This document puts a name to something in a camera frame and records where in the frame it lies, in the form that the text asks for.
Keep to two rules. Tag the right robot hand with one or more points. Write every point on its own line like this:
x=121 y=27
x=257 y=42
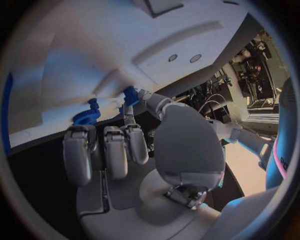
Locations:
x=187 y=146

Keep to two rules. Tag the blue peg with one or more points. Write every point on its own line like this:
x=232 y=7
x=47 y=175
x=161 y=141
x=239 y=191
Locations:
x=130 y=95

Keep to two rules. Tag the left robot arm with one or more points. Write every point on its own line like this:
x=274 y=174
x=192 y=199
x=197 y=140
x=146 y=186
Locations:
x=248 y=140

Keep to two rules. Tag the white task board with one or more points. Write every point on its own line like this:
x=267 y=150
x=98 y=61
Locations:
x=93 y=46

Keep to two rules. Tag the cluttered workshop desk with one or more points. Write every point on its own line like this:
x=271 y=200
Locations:
x=211 y=88

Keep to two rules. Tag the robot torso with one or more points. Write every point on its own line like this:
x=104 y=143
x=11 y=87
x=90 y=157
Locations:
x=278 y=131

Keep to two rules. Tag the dark equipment rack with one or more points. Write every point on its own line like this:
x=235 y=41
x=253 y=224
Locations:
x=255 y=75

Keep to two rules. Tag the blue gear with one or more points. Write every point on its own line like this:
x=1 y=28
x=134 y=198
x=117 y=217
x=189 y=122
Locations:
x=87 y=115

